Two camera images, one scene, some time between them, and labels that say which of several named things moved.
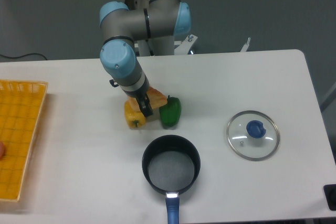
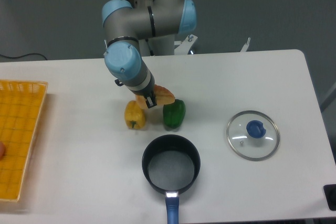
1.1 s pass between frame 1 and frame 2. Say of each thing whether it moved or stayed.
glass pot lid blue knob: stayed
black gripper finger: moved
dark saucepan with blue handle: stayed
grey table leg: stayed
